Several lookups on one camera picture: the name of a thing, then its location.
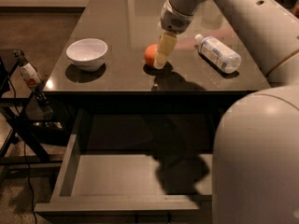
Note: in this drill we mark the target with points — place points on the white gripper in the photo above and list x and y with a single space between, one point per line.
172 20

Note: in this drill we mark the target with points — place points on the orange fruit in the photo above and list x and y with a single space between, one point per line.
149 55

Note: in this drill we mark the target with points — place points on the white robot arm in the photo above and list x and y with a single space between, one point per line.
255 170

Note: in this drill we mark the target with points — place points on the open grey top drawer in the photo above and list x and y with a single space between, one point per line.
133 165

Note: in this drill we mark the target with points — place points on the clear plastic water bottle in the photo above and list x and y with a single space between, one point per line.
224 58

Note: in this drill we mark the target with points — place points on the white bowl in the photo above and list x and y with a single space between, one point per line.
87 54

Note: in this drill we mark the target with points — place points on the bottle with white orange label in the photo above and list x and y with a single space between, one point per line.
33 80

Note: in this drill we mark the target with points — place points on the black side stand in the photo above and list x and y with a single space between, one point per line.
22 114

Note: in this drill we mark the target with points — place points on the black drawer handle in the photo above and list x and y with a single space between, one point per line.
152 219

